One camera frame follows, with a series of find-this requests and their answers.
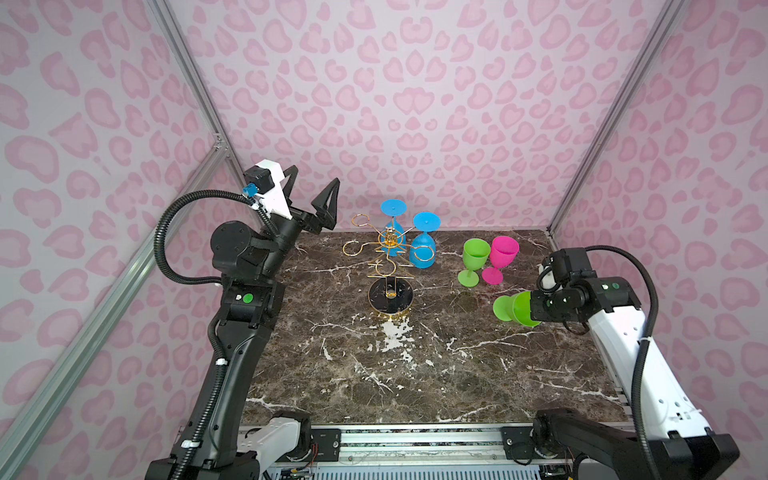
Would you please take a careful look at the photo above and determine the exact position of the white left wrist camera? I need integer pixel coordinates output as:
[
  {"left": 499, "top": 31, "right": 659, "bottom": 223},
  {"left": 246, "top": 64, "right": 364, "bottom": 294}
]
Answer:
[{"left": 242, "top": 159, "right": 292, "bottom": 220}]

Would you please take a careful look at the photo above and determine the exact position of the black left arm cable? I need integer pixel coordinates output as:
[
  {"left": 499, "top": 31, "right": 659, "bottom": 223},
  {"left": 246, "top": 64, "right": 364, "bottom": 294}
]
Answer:
[{"left": 152, "top": 188, "right": 265, "bottom": 480}]

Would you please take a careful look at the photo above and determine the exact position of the gold wire glass rack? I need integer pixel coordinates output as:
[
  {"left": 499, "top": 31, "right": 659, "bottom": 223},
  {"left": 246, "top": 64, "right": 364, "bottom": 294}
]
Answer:
[{"left": 342, "top": 213, "right": 416, "bottom": 317}]

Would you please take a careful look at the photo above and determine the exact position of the green wine glass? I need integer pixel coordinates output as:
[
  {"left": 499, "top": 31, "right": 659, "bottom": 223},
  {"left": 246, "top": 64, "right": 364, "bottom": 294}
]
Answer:
[
  {"left": 493, "top": 291, "right": 540, "bottom": 327},
  {"left": 457, "top": 238, "right": 491, "bottom": 288}
]

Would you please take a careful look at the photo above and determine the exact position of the magenta wine glass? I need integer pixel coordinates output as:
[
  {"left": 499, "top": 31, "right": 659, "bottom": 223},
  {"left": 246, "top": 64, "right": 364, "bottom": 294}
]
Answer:
[{"left": 482, "top": 236, "right": 520, "bottom": 285}]

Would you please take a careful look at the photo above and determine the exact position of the aluminium frame left diagonal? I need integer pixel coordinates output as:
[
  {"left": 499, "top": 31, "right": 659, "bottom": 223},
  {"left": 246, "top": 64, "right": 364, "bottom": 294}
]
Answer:
[{"left": 1, "top": 142, "right": 237, "bottom": 479}]

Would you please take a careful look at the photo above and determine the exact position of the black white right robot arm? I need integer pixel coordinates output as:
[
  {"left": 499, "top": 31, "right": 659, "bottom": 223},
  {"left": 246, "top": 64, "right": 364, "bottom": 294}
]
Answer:
[{"left": 530, "top": 245, "right": 740, "bottom": 479}]

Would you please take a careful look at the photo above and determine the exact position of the aluminium frame post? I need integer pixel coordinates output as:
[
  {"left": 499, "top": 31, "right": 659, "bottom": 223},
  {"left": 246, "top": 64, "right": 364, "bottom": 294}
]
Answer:
[
  {"left": 547, "top": 0, "right": 689, "bottom": 245},
  {"left": 146, "top": 0, "right": 245, "bottom": 195}
]

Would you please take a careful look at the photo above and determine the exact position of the aluminium frame left post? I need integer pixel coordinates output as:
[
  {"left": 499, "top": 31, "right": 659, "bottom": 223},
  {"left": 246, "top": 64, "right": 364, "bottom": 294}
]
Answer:
[{"left": 146, "top": 0, "right": 245, "bottom": 195}]

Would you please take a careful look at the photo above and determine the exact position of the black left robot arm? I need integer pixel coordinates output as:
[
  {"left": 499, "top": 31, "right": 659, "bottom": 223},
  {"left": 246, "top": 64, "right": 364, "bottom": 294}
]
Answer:
[{"left": 145, "top": 161, "right": 340, "bottom": 479}]

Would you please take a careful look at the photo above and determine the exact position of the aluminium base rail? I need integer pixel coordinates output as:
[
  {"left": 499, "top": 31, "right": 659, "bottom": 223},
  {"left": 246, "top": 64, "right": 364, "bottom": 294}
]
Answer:
[{"left": 161, "top": 422, "right": 691, "bottom": 480}]

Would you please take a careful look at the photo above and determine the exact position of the blue wine glass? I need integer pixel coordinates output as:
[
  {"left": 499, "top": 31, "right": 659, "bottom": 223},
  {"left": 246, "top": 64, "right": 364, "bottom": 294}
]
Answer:
[
  {"left": 381, "top": 199, "right": 407, "bottom": 258},
  {"left": 409, "top": 212, "right": 441, "bottom": 269}
]

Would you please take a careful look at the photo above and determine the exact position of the aluminium frame right post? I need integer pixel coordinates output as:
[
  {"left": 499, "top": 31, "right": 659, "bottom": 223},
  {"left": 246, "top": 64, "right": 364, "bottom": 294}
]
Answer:
[{"left": 547, "top": 0, "right": 689, "bottom": 245}]

